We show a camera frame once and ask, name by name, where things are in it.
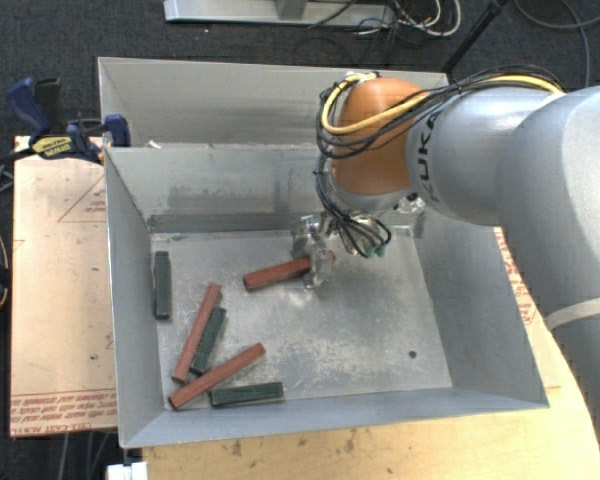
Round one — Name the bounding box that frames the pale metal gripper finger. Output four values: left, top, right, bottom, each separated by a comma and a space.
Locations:
303, 246, 335, 290
290, 220, 315, 261

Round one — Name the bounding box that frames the red-brown block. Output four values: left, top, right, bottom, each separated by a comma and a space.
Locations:
242, 253, 335, 293
171, 282, 223, 385
167, 342, 268, 412

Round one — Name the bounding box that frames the grey metal bin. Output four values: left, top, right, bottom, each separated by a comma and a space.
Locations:
97, 56, 551, 450

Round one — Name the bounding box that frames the dark green flat block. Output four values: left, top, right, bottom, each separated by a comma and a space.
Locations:
153, 250, 174, 321
188, 306, 228, 377
208, 381, 286, 409

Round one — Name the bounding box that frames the brown cardboard board, red print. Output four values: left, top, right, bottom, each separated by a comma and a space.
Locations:
9, 135, 564, 439

